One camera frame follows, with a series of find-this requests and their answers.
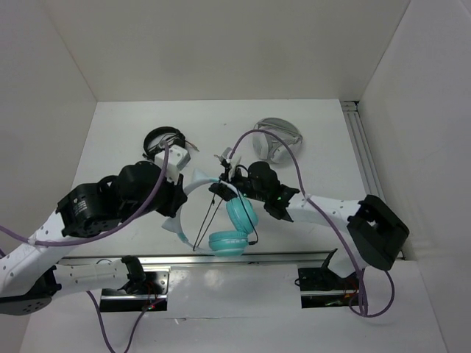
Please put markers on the white grey headphones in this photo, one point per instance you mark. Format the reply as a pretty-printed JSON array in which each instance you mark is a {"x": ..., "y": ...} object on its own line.
[{"x": 277, "y": 138}]

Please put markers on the aluminium right side rail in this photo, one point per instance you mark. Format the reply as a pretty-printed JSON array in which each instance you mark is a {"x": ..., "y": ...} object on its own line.
[{"x": 361, "y": 148}]

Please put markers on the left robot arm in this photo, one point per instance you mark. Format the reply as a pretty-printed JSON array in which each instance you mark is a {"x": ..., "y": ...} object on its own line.
[{"x": 31, "y": 276}]

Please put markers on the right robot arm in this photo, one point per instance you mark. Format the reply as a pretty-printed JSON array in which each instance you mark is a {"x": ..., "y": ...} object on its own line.
[{"x": 371, "y": 234}]

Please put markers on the black headphones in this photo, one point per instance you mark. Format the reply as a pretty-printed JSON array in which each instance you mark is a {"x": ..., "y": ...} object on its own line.
[{"x": 155, "y": 141}]

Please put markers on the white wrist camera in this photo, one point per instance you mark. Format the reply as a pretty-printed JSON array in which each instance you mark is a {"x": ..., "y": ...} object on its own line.
[
  {"x": 177, "y": 160},
  {"x": 230, "y": 163}
]

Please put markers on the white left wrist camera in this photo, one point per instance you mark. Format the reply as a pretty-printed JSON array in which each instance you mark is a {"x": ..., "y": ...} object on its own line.
[{"x": 177, "y": 160}]

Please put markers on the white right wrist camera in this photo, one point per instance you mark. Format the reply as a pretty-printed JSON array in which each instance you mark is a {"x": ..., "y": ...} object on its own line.
[{"x": 230, "y": 163}]

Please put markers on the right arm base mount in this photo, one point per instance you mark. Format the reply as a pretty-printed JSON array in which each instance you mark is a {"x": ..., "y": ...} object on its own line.
[{"x": 320, "y": 287}]

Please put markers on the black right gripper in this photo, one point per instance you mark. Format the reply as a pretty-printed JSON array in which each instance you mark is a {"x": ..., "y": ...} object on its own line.
[{"x": 224, "y": 191}]

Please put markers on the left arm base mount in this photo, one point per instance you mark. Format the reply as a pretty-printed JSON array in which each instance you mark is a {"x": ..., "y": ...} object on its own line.
[{"x": 152, "y": 294}]

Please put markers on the teal cat-ear headphones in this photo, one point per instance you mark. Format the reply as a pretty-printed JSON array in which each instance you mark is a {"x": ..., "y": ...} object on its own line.
[{"x": 228, "y": 228}]

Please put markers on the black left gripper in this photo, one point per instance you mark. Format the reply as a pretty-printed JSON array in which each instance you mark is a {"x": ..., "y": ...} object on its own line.
[{"x": 177, "y": 197}]

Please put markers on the aluminium front rail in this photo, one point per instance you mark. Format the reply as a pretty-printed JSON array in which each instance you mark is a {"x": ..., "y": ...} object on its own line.
[{"x": 306, "y": 259}]

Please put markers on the aluminium rail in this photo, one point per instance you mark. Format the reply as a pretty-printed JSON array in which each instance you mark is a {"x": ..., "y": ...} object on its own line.
[
  {"x": 306, "y": 259},
  {"x": 361, "y": 148}
]

